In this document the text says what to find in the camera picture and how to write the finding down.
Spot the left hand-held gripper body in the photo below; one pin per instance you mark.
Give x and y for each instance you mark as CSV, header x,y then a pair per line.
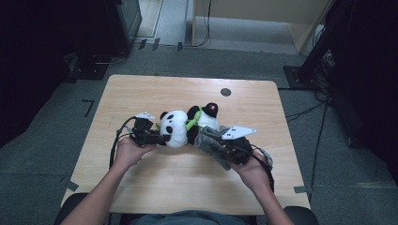
x,y
142,131

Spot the dark cabinet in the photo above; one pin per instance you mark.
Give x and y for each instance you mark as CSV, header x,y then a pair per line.
x,y
125,25

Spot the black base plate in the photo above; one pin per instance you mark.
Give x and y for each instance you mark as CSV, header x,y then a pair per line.
x,y
89,71

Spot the panda plush toy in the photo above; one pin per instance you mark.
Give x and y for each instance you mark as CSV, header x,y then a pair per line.
x,y
176,131

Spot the black metal stand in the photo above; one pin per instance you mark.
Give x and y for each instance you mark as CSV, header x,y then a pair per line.
x,y
313,59

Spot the person's left hand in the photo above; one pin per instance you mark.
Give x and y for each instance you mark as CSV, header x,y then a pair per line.
x,y
130,153

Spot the grey cloth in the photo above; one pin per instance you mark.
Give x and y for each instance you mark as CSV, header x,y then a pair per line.
x,y
209,143

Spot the round grey table grommet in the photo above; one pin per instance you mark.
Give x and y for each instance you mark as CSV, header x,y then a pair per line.
x,y
225,92

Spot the grey floor tape strip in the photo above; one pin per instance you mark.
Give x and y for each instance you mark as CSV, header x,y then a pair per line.
x,y
302,189

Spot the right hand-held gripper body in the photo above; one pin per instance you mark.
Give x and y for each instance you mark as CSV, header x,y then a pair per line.
x,y
239,150

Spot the beige wooden cabinet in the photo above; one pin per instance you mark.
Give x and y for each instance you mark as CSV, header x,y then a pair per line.
x,y
266,9

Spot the dark curtain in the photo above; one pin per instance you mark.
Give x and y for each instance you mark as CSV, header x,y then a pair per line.
x,y
369,78
28,62

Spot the person's right hand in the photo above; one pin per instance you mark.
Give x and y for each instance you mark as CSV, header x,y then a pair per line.
x,y
255,175

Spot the person's blue-grey shirt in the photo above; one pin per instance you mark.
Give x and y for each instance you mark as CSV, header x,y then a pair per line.
x,y
187,218

